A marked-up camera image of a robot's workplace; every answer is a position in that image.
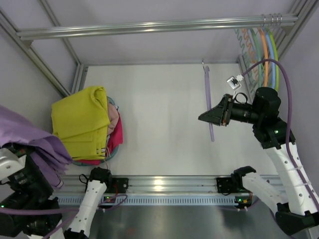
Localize purple trousers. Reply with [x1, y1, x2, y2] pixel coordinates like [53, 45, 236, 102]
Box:
[0, 106, 72, 190]

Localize purple clothes hanger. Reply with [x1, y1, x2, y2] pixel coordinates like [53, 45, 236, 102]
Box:
[202, 60, 215, 142]

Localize yellow trousers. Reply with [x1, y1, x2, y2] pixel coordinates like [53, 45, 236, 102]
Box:
[51, 86, 110, 160]

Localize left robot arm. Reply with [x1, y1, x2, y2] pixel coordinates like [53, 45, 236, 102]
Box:
[0, 143, 112, 239]

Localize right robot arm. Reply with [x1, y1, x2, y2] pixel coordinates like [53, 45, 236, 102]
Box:
[198, 87, 319, 236]

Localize orange clothes hanger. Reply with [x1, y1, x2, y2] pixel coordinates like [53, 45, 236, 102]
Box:
[252, 15, 269, 75]

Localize magenta cloth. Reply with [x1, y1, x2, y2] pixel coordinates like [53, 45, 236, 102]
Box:
[73, 118, 124, 166]

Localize pink cloth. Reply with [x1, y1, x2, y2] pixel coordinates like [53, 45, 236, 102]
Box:
[107, 102, 119, 135]

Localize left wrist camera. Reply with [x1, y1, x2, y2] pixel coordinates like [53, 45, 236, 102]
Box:
[0, 148, 26, 180]

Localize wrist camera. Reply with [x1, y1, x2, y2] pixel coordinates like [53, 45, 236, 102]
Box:
[0, 148, 26, 180]
[226, 74, 244, 92]

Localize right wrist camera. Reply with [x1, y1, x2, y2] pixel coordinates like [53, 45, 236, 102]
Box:
[226, 74, 244, 92]

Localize slotted cable duct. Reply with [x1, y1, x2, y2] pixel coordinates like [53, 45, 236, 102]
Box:
[54, 195, 250, 207]

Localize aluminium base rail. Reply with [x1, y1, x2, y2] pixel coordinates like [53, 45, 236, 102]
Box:
[59, 174, 307, 197]

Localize aluminium hanging rail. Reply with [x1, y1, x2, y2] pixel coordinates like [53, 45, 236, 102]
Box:
[16, 14, 298, 40]

